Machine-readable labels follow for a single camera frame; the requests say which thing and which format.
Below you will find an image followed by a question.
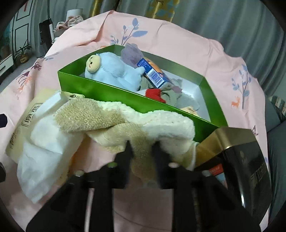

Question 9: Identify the beige tissue package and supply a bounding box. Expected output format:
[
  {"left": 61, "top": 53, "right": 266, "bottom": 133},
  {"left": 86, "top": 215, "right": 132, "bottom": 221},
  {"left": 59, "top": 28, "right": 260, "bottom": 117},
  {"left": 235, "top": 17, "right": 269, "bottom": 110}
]
[{"left": 6, "top": 88, "right": 85, "bottom": 161}]

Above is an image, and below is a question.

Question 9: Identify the white cabinet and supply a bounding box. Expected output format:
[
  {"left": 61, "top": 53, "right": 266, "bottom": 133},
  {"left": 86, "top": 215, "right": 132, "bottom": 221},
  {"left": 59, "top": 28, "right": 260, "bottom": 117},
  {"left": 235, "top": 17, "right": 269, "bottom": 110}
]
[{"left": 0, "top": 52, "right": 16, "bottom": 74}]

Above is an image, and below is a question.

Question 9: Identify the red and white sock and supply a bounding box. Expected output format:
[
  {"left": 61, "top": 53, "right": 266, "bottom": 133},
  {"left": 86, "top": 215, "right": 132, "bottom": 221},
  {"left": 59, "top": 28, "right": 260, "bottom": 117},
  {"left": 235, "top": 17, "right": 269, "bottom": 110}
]
[{"left": 144, "top": 88, "right": 167, "bottom": 103}]

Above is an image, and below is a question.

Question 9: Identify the purple towel cloth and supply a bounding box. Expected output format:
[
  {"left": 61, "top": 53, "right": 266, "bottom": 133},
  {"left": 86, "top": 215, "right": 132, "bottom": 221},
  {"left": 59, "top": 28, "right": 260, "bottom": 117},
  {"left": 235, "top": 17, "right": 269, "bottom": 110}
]
[{"left": 169, "top": 78, "right": 184, "bottom": 93}]

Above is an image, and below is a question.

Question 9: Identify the patterned pillow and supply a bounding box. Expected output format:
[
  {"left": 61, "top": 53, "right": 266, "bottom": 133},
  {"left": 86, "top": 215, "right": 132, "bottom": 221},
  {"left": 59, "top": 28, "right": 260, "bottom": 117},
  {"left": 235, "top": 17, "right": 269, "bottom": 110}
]
[{"left": 269, "top": 95, "right": 286, "bottom": 112}]

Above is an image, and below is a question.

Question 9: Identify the potted plant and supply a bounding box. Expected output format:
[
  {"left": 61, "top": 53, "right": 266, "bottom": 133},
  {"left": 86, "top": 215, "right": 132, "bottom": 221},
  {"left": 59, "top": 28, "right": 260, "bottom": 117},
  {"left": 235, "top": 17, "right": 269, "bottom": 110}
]
[{"left": 13, "top": 43, "right": 32, "bottom": 64}]

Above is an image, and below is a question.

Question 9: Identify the black upright appliance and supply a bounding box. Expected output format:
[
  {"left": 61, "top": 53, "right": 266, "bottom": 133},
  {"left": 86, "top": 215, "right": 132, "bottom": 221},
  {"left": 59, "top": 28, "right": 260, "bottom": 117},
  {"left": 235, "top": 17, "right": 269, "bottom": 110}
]
[{"left": 39, "top": 19, "right": 54, "bottom": 57}]

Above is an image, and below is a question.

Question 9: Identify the green cardboard box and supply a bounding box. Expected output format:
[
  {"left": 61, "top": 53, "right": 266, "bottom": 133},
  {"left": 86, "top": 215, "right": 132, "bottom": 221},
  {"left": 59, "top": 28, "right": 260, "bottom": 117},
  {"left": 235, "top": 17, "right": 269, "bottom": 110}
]
[{"left": 58, "top": 44, "right": 228, "bottom": 143}]

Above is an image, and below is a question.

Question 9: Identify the grey-green cloth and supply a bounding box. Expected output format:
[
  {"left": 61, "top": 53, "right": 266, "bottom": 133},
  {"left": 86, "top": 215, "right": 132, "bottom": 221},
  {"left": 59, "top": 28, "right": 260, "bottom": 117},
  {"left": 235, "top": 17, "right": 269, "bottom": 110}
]
[{"left": 137, "top": 80, "right": 201, "bottom": 111}]

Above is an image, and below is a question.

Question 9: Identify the light blue plush toy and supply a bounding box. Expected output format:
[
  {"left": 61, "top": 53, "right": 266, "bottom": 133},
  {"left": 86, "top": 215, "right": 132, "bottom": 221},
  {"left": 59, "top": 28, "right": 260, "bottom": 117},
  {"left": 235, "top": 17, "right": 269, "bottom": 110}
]
[{"left": 84, "top": 52, "right": 146, "bottom": 91}]

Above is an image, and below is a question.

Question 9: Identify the small colourful packet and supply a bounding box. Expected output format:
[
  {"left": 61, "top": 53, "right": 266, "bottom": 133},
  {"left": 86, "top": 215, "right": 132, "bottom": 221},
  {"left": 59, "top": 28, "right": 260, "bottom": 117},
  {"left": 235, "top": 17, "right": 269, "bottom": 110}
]
[{"left": 201, "top": 164, "right": 228, "bottom": 185}]

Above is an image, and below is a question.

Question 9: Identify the cream fleece towel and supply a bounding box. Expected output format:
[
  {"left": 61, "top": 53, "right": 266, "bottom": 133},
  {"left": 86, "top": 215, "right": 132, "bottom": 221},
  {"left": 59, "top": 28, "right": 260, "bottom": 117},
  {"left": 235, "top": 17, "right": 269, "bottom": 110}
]
[{"left": 55, "top": 98, "right": 197, "bottom": 185}]

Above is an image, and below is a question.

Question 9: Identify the black glossy box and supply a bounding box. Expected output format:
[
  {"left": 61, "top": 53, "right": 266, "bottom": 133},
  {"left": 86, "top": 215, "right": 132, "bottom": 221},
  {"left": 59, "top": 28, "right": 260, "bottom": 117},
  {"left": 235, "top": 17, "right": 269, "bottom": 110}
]
[{"left": 194, "top": 128, "right": 272, "bottom": 226}]

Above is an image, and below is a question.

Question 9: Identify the yellow printed curtain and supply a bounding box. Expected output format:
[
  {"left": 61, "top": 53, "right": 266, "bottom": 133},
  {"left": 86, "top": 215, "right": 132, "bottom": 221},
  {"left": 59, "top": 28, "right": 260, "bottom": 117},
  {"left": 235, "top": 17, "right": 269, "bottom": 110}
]
[{"left": 94, "top": 0, "right": 179, "bottom": 23}]

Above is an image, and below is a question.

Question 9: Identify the blue tissue packet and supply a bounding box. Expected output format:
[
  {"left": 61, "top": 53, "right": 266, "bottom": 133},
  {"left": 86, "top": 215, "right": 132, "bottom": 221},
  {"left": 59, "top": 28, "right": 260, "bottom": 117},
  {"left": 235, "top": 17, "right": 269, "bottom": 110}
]
[{"left": 136, "top": 57, "right": 172, "bottom": 88}]

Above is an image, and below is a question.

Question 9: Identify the pile of pink clothes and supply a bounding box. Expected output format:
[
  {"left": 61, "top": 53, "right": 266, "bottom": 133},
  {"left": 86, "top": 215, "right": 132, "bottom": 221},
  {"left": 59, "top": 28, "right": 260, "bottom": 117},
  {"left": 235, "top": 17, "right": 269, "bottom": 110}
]
[{"left": 52, "top": 14, "right": 84, "bottom": 34}]

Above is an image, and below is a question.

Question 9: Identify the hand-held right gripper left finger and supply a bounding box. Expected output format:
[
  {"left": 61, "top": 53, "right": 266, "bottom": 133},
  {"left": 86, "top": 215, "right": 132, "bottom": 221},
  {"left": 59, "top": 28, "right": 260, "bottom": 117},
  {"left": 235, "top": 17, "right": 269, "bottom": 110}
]
[{"left": 26, "top": 140, "right": 134, "bottom": 232}]

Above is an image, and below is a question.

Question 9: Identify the yellow packet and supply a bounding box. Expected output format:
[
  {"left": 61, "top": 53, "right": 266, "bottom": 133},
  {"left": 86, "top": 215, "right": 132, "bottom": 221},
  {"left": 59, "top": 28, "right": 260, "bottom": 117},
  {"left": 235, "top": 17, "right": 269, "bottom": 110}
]
[{"left": 179, "top": 106, "right": 200, "bottom": 117}]

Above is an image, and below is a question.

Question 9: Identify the grey sofa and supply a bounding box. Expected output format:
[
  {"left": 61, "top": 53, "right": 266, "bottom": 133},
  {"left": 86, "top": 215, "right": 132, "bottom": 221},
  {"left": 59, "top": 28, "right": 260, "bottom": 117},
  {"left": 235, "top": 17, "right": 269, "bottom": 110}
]
[{"left": 266, "top": 96, "right": 286, "bottom": 223}]

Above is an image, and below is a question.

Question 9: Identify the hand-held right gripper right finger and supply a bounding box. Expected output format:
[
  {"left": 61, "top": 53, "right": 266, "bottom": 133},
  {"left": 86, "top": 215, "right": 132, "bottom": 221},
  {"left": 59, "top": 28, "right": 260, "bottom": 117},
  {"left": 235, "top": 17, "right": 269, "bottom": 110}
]
[{"left": 152, "top": 143, "right": 262, "bottom": 232}]

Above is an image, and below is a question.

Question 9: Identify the grey curtain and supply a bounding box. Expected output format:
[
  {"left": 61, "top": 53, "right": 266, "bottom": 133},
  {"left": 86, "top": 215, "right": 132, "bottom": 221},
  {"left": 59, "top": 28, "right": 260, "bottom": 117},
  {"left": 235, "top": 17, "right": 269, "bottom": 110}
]
[{"left": 174, "top": 0, "right": 286, "bottom": 96}]

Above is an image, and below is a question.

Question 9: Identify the pink printed bedsheet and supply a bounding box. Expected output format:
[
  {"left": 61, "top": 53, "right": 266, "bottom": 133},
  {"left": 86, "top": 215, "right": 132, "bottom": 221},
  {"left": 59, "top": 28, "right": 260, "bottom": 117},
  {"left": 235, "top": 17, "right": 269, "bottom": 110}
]
[{"left": 0, "top": 10, "right": 268, "bottom": 232}]

